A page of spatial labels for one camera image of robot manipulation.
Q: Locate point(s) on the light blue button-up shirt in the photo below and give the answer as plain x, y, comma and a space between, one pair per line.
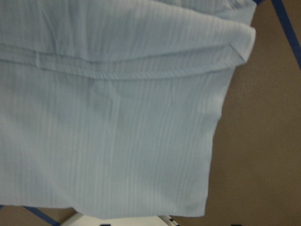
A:
110, 106

